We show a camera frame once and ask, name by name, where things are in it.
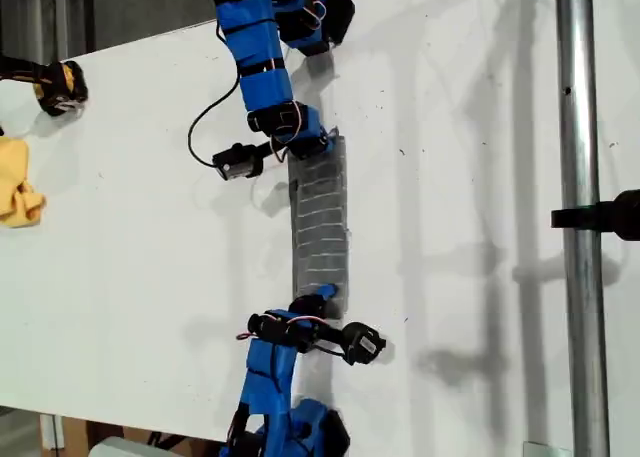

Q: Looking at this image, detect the grey striped towel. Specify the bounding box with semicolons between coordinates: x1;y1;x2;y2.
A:
286;133;352;322

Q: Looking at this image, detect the black camera cable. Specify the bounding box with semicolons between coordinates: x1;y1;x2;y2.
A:
187;21;243;169
313;343;352;359

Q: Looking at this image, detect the red white servo wire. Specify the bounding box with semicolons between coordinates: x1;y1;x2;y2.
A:
236;315;327;342
268;100;305;161

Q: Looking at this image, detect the steel post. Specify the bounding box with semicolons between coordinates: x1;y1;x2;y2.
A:
553;0;612;457

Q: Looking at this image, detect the black yellow power tool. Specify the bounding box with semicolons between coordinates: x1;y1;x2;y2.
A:
0;54;90;119

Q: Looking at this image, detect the black clamp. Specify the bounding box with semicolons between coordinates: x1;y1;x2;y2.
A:
550;188;640;243

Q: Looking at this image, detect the black camera box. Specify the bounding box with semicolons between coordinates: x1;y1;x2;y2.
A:
341;321;388;367
211;143;265;182

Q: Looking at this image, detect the yellow cloth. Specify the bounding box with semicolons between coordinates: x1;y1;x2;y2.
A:
0;135;48;228

